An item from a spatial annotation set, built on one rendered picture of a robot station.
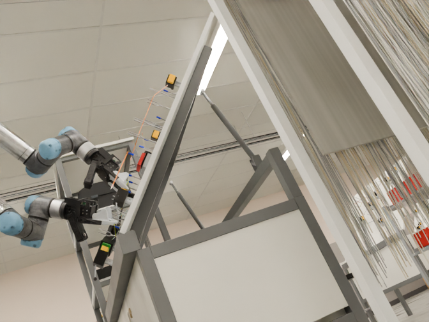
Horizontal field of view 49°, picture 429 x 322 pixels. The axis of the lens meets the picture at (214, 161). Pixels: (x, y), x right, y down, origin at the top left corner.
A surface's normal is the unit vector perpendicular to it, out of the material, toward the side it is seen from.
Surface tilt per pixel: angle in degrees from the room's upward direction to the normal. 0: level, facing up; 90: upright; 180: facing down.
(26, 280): 90
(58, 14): 180
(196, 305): 90
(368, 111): 90
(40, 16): 180
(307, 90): 90
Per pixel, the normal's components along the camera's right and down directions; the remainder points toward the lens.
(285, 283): 0.23, -0.47
